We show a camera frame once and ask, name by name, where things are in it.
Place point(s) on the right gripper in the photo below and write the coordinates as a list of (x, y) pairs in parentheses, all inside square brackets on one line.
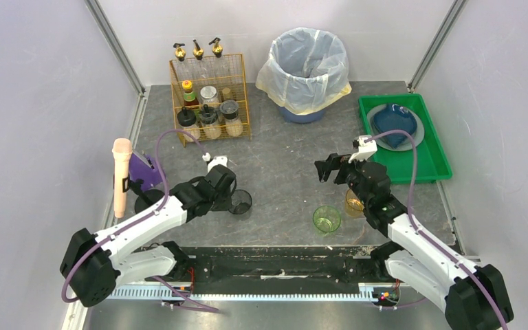
[(339, 168)]

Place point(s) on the amber glass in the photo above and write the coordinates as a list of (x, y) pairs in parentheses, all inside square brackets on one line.
[(352, 205)]

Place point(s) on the green glass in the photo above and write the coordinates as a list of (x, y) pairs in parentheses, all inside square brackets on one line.
[(327, 219)]

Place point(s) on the blue ribbed dish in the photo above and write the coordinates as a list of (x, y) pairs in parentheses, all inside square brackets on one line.
[(394, 117)]

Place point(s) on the dark smoky glass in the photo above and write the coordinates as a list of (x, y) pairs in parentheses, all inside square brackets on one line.
[(240, 203)]

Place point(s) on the grey-green round plate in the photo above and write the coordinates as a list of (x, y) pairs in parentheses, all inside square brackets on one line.
[(418, 137)]

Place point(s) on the small yellow oil bottle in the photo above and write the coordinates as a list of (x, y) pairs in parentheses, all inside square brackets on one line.
[(227, 94)]

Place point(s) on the black flip-cap spice jar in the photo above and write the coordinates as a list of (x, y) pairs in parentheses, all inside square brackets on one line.
[(210, 123)]

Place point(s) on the black cap spice jar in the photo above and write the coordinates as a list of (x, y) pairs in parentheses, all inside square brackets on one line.
[(187, 120)]

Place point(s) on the brown-sauce bottle gold spout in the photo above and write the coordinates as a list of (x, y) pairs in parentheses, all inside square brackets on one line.
[(199, 59)]

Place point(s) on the red sauce bottle green label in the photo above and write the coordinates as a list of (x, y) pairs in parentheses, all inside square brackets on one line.
[(190, 97)]

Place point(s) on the clear oil bottle gold spout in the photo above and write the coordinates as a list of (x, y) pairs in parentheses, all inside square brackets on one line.
[(180, 57)]

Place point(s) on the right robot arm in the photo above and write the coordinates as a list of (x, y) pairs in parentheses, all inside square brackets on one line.
[(470, 296)]

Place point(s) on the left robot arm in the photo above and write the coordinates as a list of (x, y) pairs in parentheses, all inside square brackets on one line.
[(96, 263)]

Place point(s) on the bin with plastic liner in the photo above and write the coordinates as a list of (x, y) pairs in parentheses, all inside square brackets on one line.
[(306, 71)]

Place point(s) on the green plastic tray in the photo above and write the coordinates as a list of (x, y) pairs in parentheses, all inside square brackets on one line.
[(432, 163)]

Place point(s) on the purple box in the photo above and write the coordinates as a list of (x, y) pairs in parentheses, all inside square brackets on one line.
[(143, 170)]

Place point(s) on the beige microphone on stand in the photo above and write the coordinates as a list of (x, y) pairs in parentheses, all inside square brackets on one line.
[(122, 151)]

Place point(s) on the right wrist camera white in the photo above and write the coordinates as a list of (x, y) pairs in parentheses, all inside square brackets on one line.
[(366, 147)]

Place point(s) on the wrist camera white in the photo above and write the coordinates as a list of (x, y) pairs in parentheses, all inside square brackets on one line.
[(366, 147), (212, 161)]

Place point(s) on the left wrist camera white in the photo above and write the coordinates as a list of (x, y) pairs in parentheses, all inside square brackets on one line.
[(212, 161)]

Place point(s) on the yellow wire rack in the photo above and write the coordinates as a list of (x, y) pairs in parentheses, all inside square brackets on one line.
[(237, 65)]

